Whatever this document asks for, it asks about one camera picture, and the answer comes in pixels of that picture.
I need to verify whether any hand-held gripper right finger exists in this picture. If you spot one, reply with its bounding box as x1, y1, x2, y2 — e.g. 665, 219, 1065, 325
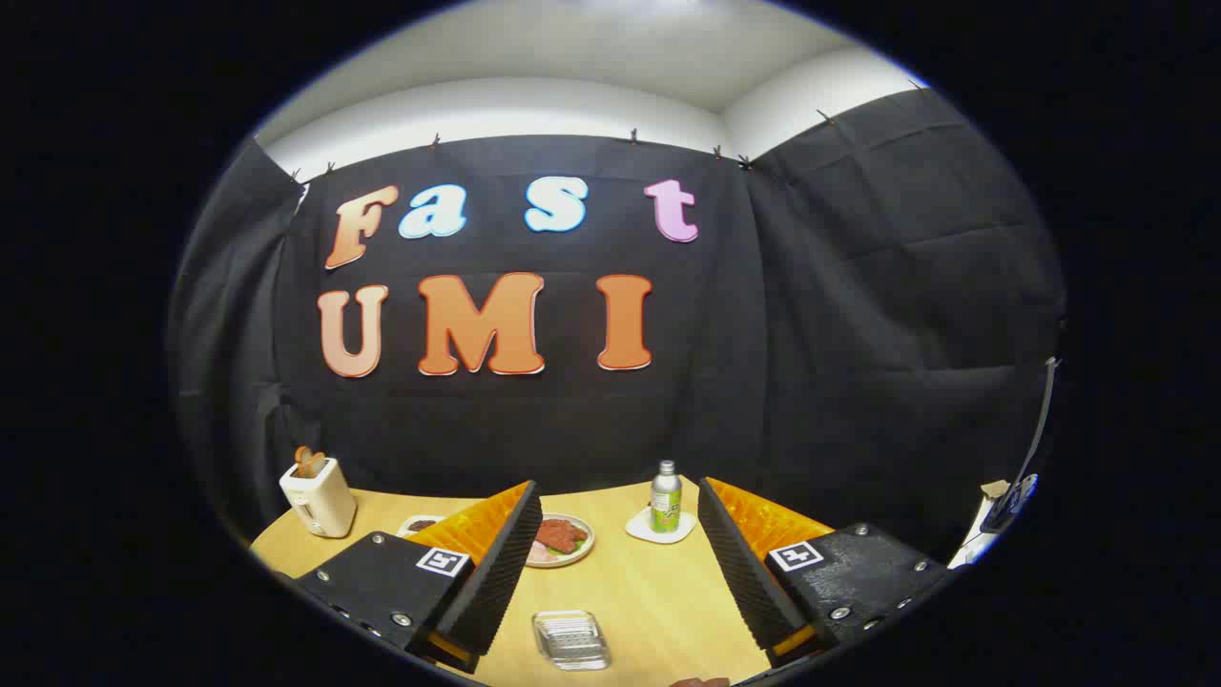
698, 477, 950, 667

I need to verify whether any white laptop screen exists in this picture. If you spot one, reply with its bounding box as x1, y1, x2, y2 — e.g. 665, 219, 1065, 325
949, 480, 1014, 570

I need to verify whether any white square coaster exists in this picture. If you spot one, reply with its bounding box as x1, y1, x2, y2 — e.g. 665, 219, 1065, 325
626, 506, 697, 545

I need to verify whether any green metal bottle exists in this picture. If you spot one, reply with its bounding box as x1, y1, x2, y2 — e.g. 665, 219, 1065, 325
651, 460, 683, 533

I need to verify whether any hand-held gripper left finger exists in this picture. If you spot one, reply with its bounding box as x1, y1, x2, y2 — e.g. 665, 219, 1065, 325
296, 480, 543, 675

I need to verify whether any black backdrop cloth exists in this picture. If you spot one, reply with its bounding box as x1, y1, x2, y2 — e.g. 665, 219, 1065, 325
167, 88, 1067, 564

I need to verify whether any white toaster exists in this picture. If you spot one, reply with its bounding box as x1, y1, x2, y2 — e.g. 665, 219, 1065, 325
279, 456, 358, 539

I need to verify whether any white round food plate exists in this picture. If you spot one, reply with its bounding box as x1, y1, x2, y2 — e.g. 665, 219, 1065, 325
525, 513, 596, 569

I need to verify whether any metal wire basket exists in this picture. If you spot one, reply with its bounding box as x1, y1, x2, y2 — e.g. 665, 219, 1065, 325
532, 611, 611, 671

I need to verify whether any black hanging strap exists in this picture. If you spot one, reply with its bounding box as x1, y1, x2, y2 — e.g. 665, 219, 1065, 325
983, 356, 1062, 533

